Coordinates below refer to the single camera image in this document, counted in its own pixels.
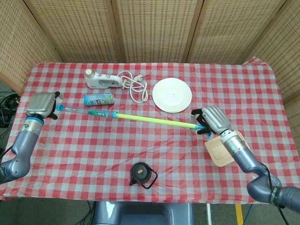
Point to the white table leg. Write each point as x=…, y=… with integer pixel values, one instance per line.
x=208, y=214

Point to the yellow floor tape strip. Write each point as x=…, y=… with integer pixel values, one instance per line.
x=239, y=214

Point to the white electric hand mixer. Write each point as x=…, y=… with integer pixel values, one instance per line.
x=103, y=80

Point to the bamboo folding screen panel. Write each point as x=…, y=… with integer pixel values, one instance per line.
x=281, y=58
x=77, y=30
x=234, y=30
x=154, y=30
x=21, y=47

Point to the white round plate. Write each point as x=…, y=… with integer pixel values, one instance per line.
x=172, y=95

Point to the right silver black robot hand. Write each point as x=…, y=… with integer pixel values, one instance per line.
x=216, y=119

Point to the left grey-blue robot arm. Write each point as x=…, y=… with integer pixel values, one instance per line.
x=23, y=145

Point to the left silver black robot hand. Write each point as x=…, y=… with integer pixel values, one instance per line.
x=41, y=104

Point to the red white checkered tablecloth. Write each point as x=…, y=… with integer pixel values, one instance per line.
x=105, y=159

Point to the blue green drink can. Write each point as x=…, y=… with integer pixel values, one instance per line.
x=99, y=99

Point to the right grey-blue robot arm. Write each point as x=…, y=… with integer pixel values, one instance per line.
x=246, y=157

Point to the beige rectangular food box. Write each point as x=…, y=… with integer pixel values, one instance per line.
x=218, y=152

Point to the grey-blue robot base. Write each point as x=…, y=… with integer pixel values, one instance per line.
x=140, y=213

